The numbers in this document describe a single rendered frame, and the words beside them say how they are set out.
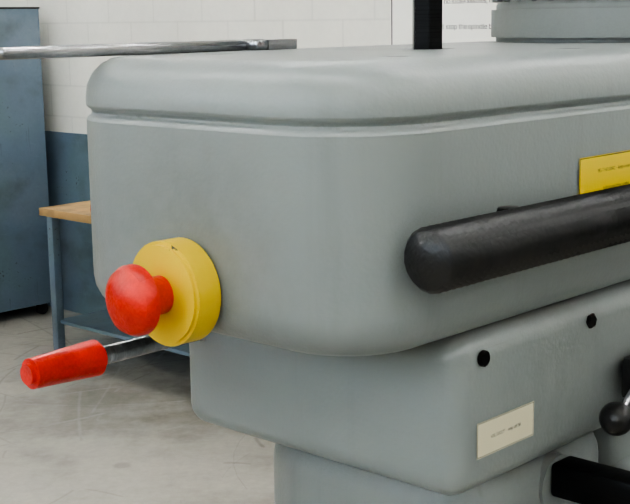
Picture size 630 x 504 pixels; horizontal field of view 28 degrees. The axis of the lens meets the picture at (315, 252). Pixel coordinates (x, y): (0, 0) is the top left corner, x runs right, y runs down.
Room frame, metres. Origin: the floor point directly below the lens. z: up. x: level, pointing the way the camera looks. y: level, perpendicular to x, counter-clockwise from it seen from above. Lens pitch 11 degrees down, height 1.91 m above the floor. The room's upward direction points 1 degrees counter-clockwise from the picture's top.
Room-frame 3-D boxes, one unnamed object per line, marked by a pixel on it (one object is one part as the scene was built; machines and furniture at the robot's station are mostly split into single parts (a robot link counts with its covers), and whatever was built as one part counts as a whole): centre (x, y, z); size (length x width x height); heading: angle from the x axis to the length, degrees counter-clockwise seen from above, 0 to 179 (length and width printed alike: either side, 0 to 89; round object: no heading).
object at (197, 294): (0.70, 0.08, 1.76); 0.06 x 0.02 x 0.06; 47
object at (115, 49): (0.83, 0.11, 1.89); 0.24 x 0.04 x 0.01; 139
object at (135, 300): (0.68, 0.10, 1.76); 0.04 x 0.03 x 0.04; 47
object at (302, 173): (0.87, -0.09, 1.81); 0.47 x 0.26 x 0.16; 137
